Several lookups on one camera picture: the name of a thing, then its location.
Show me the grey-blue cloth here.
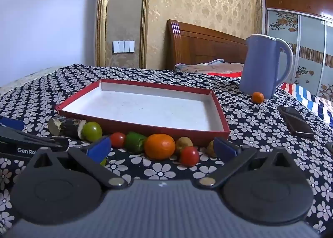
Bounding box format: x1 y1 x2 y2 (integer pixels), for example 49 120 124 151
174 59 225 73

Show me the striped blanket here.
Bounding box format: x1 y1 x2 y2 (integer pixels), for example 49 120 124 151
277 82 333 124

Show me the wooden bed headboard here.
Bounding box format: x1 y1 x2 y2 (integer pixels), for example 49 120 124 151
166 19 249 71

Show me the small orange kumquat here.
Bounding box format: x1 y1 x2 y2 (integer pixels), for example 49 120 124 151
251 92 265 104

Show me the large orange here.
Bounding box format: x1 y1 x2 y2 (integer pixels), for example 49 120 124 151
144 133 176 160

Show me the black smartphone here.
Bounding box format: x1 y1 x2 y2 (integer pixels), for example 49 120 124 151
277 106 315 138

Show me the red cherry tomato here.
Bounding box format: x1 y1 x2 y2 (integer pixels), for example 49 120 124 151
110 132 127 149
179 146 200 167

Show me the red cloth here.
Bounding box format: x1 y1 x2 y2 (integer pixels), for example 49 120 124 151
205 70 243 79

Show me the tan blanket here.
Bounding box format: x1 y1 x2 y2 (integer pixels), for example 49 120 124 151
196 63 245 74

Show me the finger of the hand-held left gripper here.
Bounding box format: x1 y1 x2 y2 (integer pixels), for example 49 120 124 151
0 116 25 132
0 126 69 151

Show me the wardrobe with floral doors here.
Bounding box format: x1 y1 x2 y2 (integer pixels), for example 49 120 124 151
264 0 333 101

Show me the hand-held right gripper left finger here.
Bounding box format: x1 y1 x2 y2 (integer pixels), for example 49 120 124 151
22 136 128 190

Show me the green lime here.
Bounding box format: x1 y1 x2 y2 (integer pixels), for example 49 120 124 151
124 131 148 154

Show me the white wall light switch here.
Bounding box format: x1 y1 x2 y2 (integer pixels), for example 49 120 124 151
113 41 135 53

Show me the floral black tablecloth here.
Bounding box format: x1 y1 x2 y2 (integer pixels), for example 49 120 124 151
0 64 333 238

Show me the blue kettle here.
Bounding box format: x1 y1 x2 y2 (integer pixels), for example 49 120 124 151
239 34 294 99

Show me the gold framed wall panel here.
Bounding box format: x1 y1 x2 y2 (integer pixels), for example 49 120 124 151
96 0 153 69

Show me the yellow-brown jujube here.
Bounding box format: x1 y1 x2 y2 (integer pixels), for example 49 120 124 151
175 137 193 155
207 140 217 158

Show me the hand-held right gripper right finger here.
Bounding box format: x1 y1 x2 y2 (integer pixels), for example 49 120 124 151
198 137 303 189

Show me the red cardboard box tray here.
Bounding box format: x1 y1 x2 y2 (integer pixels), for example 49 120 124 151
55 79 231 147

